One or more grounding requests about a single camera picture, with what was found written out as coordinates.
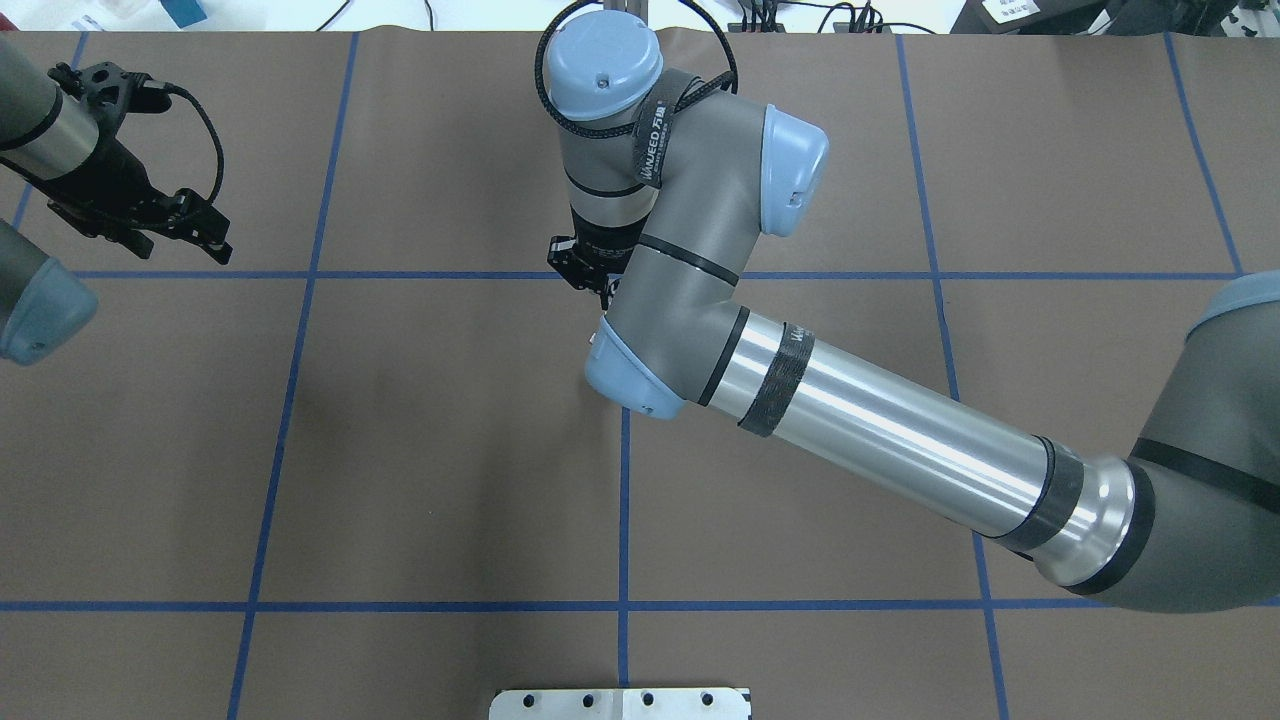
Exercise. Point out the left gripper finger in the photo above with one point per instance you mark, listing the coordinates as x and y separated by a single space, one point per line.
193 211
213 243

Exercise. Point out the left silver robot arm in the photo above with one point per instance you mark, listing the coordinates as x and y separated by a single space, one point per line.
59 133

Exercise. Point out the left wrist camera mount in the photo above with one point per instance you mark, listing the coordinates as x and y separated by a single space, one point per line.
109 93

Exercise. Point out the brown paper table mat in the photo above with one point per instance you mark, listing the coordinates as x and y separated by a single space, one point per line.
357 472

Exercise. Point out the aluminium frame post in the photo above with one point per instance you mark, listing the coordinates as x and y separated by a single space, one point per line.
639 8

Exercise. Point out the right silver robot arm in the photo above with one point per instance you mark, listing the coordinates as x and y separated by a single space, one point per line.
672 181

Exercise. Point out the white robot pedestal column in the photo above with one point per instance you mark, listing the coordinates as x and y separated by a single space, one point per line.
623 703

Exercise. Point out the blue wooden block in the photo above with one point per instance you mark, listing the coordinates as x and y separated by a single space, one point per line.
185 13

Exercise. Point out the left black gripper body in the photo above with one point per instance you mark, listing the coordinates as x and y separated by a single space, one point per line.
103 181

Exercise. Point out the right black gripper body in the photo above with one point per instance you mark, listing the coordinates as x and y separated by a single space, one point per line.
604 243

